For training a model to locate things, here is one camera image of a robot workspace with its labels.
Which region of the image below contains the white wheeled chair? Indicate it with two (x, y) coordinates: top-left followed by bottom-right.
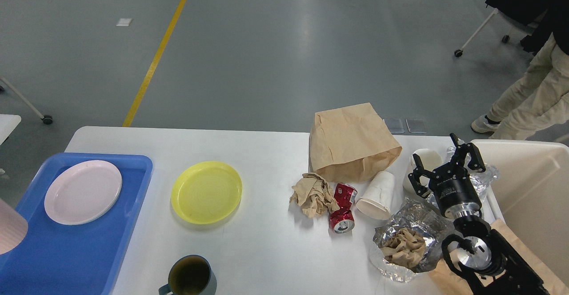
(453, 9), (513, 58)

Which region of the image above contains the blue plastic tray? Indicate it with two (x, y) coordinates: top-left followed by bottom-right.
(0, 152), (153, 295)

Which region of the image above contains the beige plastic bin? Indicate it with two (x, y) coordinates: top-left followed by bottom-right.
(473, 139), (569, 283)

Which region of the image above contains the yellow plastic plate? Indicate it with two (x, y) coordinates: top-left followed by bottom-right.
(170, 161), (243, 225)

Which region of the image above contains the white paper cup lying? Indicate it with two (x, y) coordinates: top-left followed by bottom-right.
(355, 171), (396, 220)

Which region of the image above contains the pink plate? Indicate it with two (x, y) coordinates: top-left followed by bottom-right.
(44, 160), (123, 225)

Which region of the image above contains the person in beige trousers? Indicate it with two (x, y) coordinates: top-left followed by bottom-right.
(471, 0), (569, 140)

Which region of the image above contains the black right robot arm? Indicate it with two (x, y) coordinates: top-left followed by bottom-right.
(408, 133), (548, 295)

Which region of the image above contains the clear floor plate right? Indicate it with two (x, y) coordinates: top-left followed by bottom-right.
(405, 118), (428, 134)

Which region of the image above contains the pink ribbed mug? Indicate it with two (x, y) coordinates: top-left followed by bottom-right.
(0, 199), (28, 255)

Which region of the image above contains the crumpled brown paper ball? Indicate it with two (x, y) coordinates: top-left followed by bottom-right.
(289, 173), (340, 218)

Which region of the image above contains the crumpled aluminium foil sheet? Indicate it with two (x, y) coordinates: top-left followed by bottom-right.
(369, 199), (454, 283)

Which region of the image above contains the crushed red soda can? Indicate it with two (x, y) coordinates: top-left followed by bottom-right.
(329, 183), (358, 234)

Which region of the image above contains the clear floor plate left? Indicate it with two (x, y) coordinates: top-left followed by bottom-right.
(383, 118), (405, 134)

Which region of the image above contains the flat brown paper bag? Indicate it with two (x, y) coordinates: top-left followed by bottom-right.
(428, 219), (569, 295)

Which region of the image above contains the clear floor plate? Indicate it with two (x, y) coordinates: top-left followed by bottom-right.
(383, 118), (405, 134)
(405, 118), (428, 134)

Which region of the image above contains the crushed clear plastic bottle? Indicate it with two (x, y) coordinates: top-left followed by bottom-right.
(427, 147), (500, 209)

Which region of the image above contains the white paper cup upright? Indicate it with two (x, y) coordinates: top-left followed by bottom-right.
(403, 148), (443, 195)

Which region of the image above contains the white cart leg with caster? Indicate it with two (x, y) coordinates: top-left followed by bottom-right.
(0, 76), (53, 125)

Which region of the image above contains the dark green mug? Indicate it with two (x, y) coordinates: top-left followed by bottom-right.
(158, 255), (217, 295)

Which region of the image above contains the crumpled brown paper on foil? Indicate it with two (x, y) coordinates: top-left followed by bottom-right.
(381, 227), (427, 269)

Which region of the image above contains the small white side table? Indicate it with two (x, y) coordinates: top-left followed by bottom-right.
(0, 114), (22, 145)

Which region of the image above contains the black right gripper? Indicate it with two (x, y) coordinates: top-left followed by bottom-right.
(408, 133), (486, 219)

